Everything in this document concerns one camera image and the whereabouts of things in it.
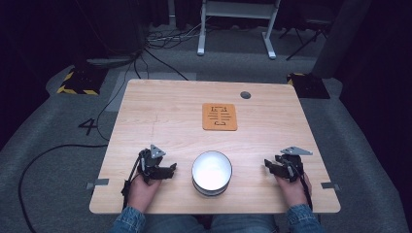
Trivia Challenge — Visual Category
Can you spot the white desk frame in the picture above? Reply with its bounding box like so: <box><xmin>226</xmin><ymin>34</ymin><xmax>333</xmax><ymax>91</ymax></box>
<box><xmin>196</xmin><ymin>0</ymin><xmax>282</xmax><ymax>60</ymax></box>

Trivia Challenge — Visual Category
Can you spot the person's left hand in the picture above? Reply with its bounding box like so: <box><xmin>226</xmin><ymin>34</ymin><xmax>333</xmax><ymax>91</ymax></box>
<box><xmin>126</xmin><ymin>174</ymin><xmax>162</xmax><ymax>215</ymax></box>

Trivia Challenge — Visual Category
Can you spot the black tripod stand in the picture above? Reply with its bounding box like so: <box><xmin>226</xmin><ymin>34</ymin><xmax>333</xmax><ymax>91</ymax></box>
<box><xmin>279</xmin><ymin>18</ymin><xmax>328</xmax><ymax>62</ymax></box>

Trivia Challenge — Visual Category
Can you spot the grey pillar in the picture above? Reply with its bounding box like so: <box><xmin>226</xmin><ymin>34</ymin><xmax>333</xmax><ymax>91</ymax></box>
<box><xmin>311</xmin><ymin>0</ymin><xmax>372</xmax><ymax>80</ymax></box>

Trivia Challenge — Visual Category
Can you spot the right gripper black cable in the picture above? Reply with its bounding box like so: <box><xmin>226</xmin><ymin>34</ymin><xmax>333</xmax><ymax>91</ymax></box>
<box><xmin>289</xmin><ymin>161</ymin><xmax>314</xmax><ymax>212</ymax></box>

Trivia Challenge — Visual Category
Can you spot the bundle of floor cables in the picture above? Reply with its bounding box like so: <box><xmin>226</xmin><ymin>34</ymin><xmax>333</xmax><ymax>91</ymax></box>
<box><xmin>145</xmin><ymin>18</ymin><xmax>208</xmax><ymax>50</ymax></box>

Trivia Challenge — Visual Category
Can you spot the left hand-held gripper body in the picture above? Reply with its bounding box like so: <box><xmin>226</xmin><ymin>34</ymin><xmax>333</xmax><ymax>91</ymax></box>
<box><xmin>138</xmin><ymin>144</ymin><xmax>167</xmax><ymax>185</ymax></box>

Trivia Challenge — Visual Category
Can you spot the orange patterned mat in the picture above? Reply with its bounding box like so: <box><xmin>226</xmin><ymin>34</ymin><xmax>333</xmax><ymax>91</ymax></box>
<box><xmin>201</xmin><ymin>102</ymin><xmax>239</xmax><ymax>132</ymax></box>

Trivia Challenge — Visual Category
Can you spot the person's right hand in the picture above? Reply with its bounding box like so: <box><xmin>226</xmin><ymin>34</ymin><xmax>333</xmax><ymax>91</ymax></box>
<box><xmin>274</xmin><ymin>176</ymin><xmax>313</xmax><ymax>209</ymax></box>

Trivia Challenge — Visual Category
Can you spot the long black floor cable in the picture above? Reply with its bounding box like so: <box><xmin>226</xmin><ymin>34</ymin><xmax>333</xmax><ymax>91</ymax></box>
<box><xmin>17</xmin><ymin>143</ymin><xmax>110</xmax><ymax>233</ymax></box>

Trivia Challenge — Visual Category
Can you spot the white bowl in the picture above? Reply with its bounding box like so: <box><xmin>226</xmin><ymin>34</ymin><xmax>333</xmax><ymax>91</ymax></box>
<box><xmin>190</xmin><ymin>150</ymin><xmax>234</xmax><ymax>198</ymax></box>

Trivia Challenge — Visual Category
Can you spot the grey power strip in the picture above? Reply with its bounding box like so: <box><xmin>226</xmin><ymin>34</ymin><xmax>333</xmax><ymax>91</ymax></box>
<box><xmin>85</xmin><ymin>56</ymin><xmax>141</xmax><ymax>68</ymax></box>

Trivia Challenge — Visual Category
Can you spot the thin black floor cable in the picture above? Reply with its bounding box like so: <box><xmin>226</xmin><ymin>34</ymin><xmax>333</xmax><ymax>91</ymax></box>
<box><xmin>95</xmin><ymin>59</ymin><xmax>136</xmax><ymax>143</ymax></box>

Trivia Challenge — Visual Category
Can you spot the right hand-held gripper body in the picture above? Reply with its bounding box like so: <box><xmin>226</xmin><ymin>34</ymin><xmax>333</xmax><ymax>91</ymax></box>
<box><xmin>274</xmin><ymin>146</ymin><xmax>314</xmax><ymax>183</ymax></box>

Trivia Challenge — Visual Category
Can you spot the black yellow striped base plate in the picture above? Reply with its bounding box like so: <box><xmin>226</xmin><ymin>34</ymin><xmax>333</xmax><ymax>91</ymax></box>
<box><xmin>55</xmin><ymin>65</ymin><xmax>110</xmax><ymax>97</ymax></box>
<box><xmin>286</xmin><ymin>72</ymin><xmax>331</xmax><ymax>100</ymax></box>

